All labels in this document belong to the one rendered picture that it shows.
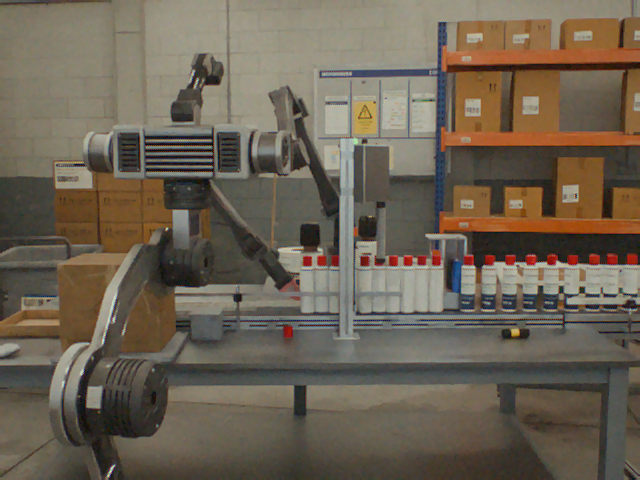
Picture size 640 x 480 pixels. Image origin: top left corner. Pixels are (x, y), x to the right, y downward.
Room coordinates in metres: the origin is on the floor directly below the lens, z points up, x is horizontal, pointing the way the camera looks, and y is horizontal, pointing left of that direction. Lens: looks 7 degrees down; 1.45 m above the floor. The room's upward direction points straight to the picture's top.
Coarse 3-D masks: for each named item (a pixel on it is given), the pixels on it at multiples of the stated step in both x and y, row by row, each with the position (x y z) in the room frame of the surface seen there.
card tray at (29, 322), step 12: (24, 312) 2.70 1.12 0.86; (36, 312) 2.70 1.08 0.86; (48, 312) 2.70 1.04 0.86; (0, 324) 2.49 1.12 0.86; (12, 324) 2.59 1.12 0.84; (24, 324) 2.62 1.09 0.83; (36, 324) 2.62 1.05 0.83; (48, 324) 2.62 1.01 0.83; (0, 336) 2.45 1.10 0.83; (12, 336) 2.45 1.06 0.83; (24, 336) 2.45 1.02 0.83; (36, 336) 2.45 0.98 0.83
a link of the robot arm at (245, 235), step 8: (216, 192) 2.66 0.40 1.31; (216, 200) 2.65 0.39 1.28; (224, 200) 2.65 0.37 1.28; (216, 208) 2.64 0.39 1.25; (224, 208) 2.63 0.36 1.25; (232, 208) 2.65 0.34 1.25; (224, 216) 2.62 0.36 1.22; (232, 216) 2.61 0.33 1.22; (232, 224) 2.61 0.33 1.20; (240, 224) 2.60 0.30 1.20; (232, 232) 2.61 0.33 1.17; (240, 232) 2.59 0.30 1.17; (248, 232) 2.58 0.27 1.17; (240, 240) 2.59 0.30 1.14; (248, 240) 2.58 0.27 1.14; (256, 240) 2.57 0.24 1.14; (240, 248) 2.58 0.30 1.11; (248, 248) 2.57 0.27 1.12; (256, 248) 2.57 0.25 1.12
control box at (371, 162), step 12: (360, 156) 2.43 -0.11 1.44; (372, 156) 2.46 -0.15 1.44; (384, 156) 2.53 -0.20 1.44; (360, 168) 2.43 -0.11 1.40; (372, 168) 2.46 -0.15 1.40; (384, 168) 2.53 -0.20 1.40; (360, 180) 2.43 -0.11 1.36; (372, 180) 2.46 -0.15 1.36; (384, 180) 2.53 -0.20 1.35; (360, 192) 2.43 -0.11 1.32; (372, 192) 2.46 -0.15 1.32; (384, 192) 2.53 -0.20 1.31
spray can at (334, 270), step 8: (336, 256) 2.58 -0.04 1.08; (336, 264) 2.58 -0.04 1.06; (336, 272) 2.57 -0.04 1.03; (336, 280) 2.57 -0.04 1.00; (336, 288) 2.57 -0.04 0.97; (336, 296) 2.57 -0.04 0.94; (328, 304) 2.60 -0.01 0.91; (336, 304) 2.57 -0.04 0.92; (328, 312) 2.59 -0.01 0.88; (336, 312) 2.57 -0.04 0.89
